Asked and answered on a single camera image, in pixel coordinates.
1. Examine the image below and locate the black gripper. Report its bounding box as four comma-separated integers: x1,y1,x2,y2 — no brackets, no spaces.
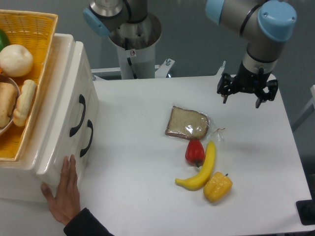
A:
217,60,278,109

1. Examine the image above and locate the bagged bread slice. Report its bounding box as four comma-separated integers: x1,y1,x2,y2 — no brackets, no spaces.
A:
165,106,225,141

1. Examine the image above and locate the red bell pepper toy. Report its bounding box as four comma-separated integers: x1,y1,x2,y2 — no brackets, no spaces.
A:
185,140,205,168

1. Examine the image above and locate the yellow bell pepper toy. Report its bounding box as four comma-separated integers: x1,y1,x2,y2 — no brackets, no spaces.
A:
203,172,233,203

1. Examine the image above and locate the yellow banana toy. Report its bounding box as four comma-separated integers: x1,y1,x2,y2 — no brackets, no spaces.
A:
175,141,217,191

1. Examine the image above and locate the white drawer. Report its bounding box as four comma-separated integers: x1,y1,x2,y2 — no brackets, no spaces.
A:
36,42,98,187

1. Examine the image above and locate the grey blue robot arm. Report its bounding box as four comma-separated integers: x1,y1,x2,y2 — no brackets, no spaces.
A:
83,0,297,107

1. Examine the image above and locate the black sleeved forearm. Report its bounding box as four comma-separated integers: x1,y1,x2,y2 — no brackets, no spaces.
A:
63,208,113,236

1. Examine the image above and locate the white drawer cabinet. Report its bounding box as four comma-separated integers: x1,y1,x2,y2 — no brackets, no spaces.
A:
0,33,99,204

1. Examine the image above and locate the person's hand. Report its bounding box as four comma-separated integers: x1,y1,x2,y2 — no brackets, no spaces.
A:
40,155,81,226

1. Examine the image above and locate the black device at edge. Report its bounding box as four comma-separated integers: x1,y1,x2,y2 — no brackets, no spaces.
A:
296,200,315,226

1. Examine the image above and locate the beige bread roll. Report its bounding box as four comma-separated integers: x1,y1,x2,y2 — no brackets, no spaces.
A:
13,80,36,127

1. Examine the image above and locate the yellow wicker basket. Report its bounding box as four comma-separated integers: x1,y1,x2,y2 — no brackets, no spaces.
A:
0,9,58,162

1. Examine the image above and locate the white round bun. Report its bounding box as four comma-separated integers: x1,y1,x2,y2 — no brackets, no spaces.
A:
0,44,33,77

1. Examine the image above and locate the brown bread loaf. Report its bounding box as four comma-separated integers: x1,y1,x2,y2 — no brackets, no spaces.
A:
0,82,17,128

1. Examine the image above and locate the grey bowl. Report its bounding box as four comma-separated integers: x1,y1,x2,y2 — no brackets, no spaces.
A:
0,74,20,135

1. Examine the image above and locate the green vegetable toy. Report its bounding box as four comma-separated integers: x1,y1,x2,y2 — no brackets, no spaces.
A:
0,29,10,51

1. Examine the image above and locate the white frame at right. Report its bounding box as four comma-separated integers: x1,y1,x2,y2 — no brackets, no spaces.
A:
291,85,315,132

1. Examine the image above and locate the black lower drawer handle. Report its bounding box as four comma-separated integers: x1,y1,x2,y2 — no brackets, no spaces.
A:
79,119,94,158

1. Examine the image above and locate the black drawer handle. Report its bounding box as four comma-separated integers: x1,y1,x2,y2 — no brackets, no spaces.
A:
69,94,87,137
79,119,94,158

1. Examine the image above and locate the black top drawer handle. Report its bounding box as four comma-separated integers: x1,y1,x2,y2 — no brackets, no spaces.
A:
69,94,87,137

